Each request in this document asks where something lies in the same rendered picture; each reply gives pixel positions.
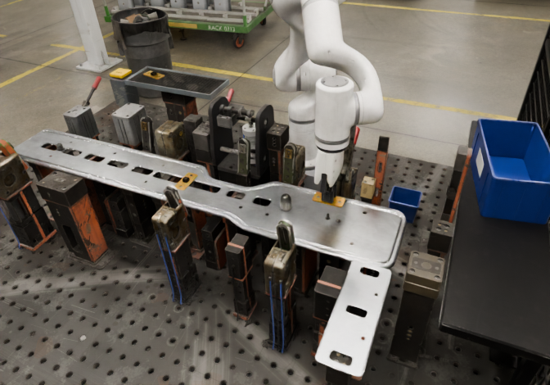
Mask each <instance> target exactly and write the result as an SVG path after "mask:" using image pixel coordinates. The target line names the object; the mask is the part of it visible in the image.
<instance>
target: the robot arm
mask: <svg viewBox="0 0 550 385"><path fill-rule="evenodd" d="M269 1H270V3H271V5H272V8H273V10H274V11H275V12H276V14H277V15H278V16H279V17H280V18H281V19H282V20H284V21H285V22H286V23H287V24H288V25H289V26H290V42H289V46H288V47H287V49H286V50H285V51H284V52H283V54H282V55H281V56H280V57H279V58H278V59H277V62H276V64H275V66H274V68H273V83H274V85H275V87H276V88H277V89H279V90H280V91H283V92H298V91H306V92H304V93H302V94H300V95H299V96H298V97H296V98H294V99H293V100H291V101H290V103H289V106H288V118H289V126H290V128H289V135H290V143H294V144H298V145H302V146H305V168H309V167H314V166H315V175H314V182H315V184H318V183H319V182H320V180H321V179H322V184H321V189H320V192H321V193H322V201H324V202H330V203H333V199H334V197H336V189H337V185H336V184H337V178H338V176H339V174H340V172H341V170H342V167H343V161H344V150H345V149H346V148H347V146H348V145H349V138H350V128H351V127H352V126H354V125H367V124H373V123H376V122H378V121H379V120H380V119H381V118H382V116H383V113H384V103H383V97H382V92H381V85H380V81H379V78H378V75H377V73H376V70H375V69H374V67H373V65H372V64H371V62H370V61H369V60H368V59H367V58H366V57H365V56H363V55H362V54H361V53H359V52H358V51H356V50H354V49H353V48H351V47H350V46H348V45H347V44H345V42H344V40H343V36H342V29H341V22H340V10H339V5H340V4H341V3H343V2H345V1H346V0H269ZM336 70H340V71H342V72H344V73H346V74H347V75H349V76H350V77H351V78H352V79H353V80H354V81H355V82H356V84H357V85H358V88H359V92H354V82H353V81H352V80H351V79H349V78H347V77H344V76H340V75H336V73H337V71H336Z"/></svg>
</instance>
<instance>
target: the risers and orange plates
mask: <svg viewBox="0 0 550 385"><path fill-rule="evenodd" d="M92 182H93V185H94V188H95V191H96V194H97V197H98V200H99V202H100V204H101V208H102V210H103V213H104V216H105V218H106V227H107V228H108V230H110V231H112V232H115V234H116V235H119V236H121V237H124V238H129V237H130V236H131V235H132V234H133V233H134V232H135V231H134V228H133V224H132V221H131V219H130V215H129V212H128V208H127V206H126V203H125V200H124V196H123V193H120V190H119V188H116V187H113V186H110V185H106V184H103V183H98V182H95V181H92ZM201 232H202V237H203V238H202V242H203V246H204V250H205V258H206V260H205V263H206V267H208V268H211V269H213V270H221V269H222V268H223V266H224V265H225V264H226V262H227V258H226V253H225V247H226V246H227V245H228V240H227V235H226V229H225V223H223V219H222V217H219V216H216V215H212V217H211V218H210V219H209V221H208V222H207V223H206V224H205V226H204V227H203V228H202V229H201ZM260 237H261V247H262V256H263V265H262V267H263V273H264V261H265V259H266V257H267V256H268V254H269V252H270V251H271V249H272V248H273V245H274V243H275V242H276V241H277V240H274V239H271V238H266V237H263V236H260Z"/></svg>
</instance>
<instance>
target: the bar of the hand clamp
mask: <svg viewBox="0 0 550 385"><path fill-rule="evenodd" d="M355 130H356V125H354V126H352V127H351V128H350V138H349V145H348V146H347V148H346V149H345V150H344V161H343V165H347V170H346V176H345V180H347V181H348V180H349V171H350V170H351V163H352V156H353V150H354V137H355Z"/></svg>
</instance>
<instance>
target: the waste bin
mask: <svg viewBox="0 0 550 385"><path fill-rule="evenodd" d="M110 19H111V23H112V27H113V32H114V39H115V40H116V42H117V46H118V49H119V55H120V56H125V58H126V61H127V65H128V69H129V70H131V71H132V73H131V74H132V75H133V74H135V73H137V72H138V71H140V70H141V69H143V68H144V67H146V66H151V67H156V68H162V69H167V70H172V69H173V65H172V59H171V54H170V49H172V48H174V42H173V38H172V34H171V32H170V27H169V17H168V14H167V12H166V11H163V10H161V9H159V8H154V7H132V8H128V9H124V10H122V11H118V12H116V13H115V14H113V15H112V16H111V18H110ZM137 91H138V95H139V96H141V97H147V98H154V97H162V95H161V91H158V90H153V89H149V88H140V87H137Z"/></svg>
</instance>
